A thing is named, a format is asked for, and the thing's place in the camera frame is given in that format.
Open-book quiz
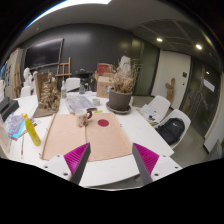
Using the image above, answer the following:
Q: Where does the wooden easel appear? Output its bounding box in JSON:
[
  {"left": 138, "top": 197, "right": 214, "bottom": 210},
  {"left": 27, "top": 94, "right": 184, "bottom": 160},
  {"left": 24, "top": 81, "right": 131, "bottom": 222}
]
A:
[{"left": 55, "top": 58, "right": 72, "bottom": 80}]

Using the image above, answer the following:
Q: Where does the clear spray bottle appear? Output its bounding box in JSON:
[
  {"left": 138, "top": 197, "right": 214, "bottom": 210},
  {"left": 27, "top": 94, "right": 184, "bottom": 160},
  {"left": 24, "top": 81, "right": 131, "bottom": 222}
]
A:
[{"left": 61, "top": 80, "right": 66, "bottom": 99}]

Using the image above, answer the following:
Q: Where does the dried brown plant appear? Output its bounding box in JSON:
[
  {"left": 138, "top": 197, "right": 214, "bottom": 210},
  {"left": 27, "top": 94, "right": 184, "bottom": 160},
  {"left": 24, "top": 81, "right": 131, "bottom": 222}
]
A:
[{"left": 110, "top": 60, "right": 139, "bottom": 94}]

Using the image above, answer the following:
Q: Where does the white chair with papers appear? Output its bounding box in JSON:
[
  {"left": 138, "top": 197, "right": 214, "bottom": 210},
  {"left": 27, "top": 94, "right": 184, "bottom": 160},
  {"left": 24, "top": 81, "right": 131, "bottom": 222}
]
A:
[{"left": 141, "top": 95, "right": 170, "bottom": 123}]

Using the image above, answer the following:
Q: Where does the floral ceramic mug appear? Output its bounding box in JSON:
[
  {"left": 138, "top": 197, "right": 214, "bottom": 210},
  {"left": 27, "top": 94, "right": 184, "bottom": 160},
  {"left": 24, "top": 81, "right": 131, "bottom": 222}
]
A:
[{"left": 75, "top": 109, "right": 92, "bottom": 127}]

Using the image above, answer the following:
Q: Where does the colourful booklet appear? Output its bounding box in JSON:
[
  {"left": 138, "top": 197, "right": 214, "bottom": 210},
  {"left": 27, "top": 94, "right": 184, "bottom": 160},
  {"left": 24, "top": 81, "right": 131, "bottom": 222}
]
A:
[{"left": 4, "top": 114, "right": 25, "bottom": 138}]

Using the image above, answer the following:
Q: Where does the grey plant pot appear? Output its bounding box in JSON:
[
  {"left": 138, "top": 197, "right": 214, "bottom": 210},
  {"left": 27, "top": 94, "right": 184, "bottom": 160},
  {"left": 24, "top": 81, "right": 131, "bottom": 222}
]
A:
[{"left": 109, "top": 90, "right": 131, "bottom": 110}]

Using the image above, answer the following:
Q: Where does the small white cup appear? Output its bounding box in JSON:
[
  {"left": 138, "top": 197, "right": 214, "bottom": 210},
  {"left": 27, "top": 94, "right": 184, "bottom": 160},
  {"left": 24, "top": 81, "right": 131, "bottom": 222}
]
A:
[{"left": 92, "top": 98, "right": 100, "bottom": 106}]

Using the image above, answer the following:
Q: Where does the white plaster bust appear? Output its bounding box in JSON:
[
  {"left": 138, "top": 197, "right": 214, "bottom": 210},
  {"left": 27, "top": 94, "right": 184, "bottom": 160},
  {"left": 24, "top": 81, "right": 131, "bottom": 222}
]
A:
[{"left": 23, "top": 68, "right": 33, "bottom": 86}]

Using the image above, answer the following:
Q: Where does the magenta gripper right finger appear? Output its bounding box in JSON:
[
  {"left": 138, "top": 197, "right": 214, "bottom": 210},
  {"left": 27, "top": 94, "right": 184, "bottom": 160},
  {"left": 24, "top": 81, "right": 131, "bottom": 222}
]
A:
[{"left": 132, "top": 143, "right": 159, "bottom": 185}]

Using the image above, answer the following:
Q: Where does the wooden figure sculpture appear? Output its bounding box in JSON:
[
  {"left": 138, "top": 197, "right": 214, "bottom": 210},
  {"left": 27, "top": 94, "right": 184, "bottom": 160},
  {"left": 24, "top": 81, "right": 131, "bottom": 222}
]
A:
[{"left": 165, "top": 78, "right": 176, "bottom": 104}]

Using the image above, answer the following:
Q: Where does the white chair with backpack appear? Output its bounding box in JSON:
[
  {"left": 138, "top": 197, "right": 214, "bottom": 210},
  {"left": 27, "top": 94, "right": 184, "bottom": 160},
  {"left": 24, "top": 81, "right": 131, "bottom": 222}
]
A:
[{"left": 155, "top": 109, "right": 191, "bottom": 149}]

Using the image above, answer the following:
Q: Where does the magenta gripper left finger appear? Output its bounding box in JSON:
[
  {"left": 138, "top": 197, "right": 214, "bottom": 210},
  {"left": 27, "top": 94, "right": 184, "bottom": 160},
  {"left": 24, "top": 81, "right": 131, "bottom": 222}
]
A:
[{"left": 64, "top": 143, "right": 91, "bottom": 185}]

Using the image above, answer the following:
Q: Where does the red box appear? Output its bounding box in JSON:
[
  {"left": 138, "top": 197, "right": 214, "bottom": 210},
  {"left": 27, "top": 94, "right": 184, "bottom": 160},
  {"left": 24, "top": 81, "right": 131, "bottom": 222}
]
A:
[{"left": 97, "top": 63, "right": 113, "bottom": 75}]

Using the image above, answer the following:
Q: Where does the cardboard box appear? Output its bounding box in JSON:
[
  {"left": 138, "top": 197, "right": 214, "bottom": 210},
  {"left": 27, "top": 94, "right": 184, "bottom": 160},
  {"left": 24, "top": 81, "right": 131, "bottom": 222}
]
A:
[{"left": 96, "top": 76, "right": 113, "bottom": 98}]

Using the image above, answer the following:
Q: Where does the red round coaster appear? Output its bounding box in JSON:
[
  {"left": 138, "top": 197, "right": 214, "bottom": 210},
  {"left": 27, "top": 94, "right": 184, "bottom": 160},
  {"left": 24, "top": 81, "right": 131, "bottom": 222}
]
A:
[{"left": 98, "top": 119, "right": 109, "bottom": 127}]

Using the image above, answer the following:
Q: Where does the wall television screen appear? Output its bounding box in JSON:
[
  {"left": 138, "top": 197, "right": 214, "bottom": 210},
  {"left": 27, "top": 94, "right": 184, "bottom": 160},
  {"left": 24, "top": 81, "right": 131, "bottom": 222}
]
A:
[{"left": 24, "top": 38, "right": 63, "bottom": 69}]

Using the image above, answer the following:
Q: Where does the white chair behind table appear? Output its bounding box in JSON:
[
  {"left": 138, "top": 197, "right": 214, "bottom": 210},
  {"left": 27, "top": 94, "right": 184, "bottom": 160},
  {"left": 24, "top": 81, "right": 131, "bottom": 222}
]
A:
[{"left": 65, "top": 78, "right": 80, "bottom": 92}]

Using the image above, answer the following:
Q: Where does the black backpack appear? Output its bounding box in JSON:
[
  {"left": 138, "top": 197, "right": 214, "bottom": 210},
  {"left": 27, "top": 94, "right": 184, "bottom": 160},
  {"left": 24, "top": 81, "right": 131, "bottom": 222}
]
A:
[{"left": 156, "top": 118, "right": 185, "bottom": 145}]

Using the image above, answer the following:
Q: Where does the grey pot saucer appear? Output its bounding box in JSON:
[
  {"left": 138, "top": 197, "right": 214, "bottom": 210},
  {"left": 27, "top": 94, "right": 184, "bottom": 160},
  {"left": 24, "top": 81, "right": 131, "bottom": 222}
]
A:
[{"left": 106, "top": 101, "right": 131, "bottom": 114}]

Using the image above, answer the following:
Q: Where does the yellow plastic bottle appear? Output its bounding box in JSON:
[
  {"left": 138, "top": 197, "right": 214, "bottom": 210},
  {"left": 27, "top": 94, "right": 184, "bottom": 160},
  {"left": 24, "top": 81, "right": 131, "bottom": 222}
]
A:
[{"left": 23, "top": 113, "right": 41, "bottom": 146}]

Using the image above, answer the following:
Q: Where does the beige table mat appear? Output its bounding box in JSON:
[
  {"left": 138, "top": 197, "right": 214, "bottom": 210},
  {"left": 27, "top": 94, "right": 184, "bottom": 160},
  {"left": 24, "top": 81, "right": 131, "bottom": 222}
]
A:
[{"left": 41, "top": 113, "right": 131, "bottom": 162}]

